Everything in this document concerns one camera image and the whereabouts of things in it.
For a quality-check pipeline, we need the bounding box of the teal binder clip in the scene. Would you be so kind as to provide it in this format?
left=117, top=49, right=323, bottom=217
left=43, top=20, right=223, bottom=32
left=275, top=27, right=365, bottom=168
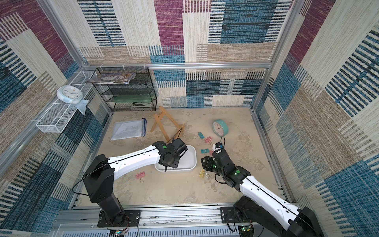
left=197, top=132, right=205, bottom=139
left=200, top=149, right=210, bottom=155

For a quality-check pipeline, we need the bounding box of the green folder on shelf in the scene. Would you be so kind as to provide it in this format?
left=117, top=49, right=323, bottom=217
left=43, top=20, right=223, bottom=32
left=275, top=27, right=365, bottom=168
left=112, top=94, right=153, bottom=103

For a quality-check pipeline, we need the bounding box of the yellow binder clip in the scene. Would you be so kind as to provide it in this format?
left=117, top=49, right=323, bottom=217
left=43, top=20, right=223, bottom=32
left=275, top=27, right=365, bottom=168
left=199, top=169, right=208, bottom=178

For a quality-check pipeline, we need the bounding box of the black stapler on shelf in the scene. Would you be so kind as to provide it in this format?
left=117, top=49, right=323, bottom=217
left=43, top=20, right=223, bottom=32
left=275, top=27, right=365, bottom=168
left=132, top=102, right=152, bottom=107

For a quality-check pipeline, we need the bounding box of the white plastic storage box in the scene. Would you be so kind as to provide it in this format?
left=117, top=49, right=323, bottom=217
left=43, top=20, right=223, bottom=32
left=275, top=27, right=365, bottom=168
left=152, top=145, right=197, bottom=173

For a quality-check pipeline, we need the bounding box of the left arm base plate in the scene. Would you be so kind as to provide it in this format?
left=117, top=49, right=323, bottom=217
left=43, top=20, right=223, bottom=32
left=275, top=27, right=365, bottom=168
left=97, top=209, right=141, bottom=228

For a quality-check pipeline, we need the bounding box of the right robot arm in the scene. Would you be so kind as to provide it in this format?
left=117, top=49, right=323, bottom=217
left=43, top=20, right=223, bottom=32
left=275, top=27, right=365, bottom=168
left=201, top=149, right=324, bottom=237

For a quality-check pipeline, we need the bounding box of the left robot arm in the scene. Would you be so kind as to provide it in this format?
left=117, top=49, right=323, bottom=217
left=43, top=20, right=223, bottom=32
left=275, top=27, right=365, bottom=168
left=83, top=138, right=188, bottom=227

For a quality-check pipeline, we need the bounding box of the white round wall clock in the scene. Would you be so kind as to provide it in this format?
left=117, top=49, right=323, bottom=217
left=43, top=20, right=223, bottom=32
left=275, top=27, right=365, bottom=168
left=56, top=85, right=84, bottom=105

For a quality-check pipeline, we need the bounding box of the magazine on shelf top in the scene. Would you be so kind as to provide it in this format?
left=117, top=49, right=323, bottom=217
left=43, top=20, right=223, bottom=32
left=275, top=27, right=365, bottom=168
left=85, top=73, right=137, bottom=85

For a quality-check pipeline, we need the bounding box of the green round alarm clock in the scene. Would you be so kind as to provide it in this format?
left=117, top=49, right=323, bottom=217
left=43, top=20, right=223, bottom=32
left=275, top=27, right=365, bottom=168
left=212, top=119, right=229, bottom=138

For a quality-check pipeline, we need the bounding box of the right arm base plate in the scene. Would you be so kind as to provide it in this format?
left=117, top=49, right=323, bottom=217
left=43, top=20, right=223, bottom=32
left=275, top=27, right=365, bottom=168
left=220, top=206, right=262, bottom=224

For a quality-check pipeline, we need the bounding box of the white wire mesh basket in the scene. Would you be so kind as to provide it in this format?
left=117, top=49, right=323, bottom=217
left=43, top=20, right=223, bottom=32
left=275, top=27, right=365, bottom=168
left=36, top=71, right=93, bottom=133

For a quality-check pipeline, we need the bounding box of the black mesh shelf rack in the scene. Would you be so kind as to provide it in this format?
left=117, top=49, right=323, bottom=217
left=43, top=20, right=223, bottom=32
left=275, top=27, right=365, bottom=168
left=91, top=66, right=158, bottom=112

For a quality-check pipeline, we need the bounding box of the wooden easel stand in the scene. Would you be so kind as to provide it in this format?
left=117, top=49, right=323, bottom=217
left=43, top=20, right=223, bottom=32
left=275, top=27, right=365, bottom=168
left=150, top=106, right=185, bottom=142

